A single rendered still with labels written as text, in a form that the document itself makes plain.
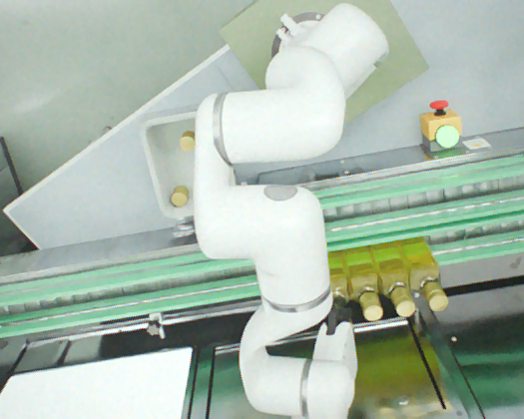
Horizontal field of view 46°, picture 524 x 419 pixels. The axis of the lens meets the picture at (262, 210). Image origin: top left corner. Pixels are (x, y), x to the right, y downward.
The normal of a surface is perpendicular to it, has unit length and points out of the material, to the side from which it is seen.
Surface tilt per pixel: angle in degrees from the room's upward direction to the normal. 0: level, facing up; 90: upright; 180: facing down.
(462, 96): 0
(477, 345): 90
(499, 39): 0
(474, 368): 91
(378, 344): 90
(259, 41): 2
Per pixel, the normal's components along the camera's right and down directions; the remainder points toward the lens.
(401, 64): 0.00, 0.40
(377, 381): -0.18, -0.91
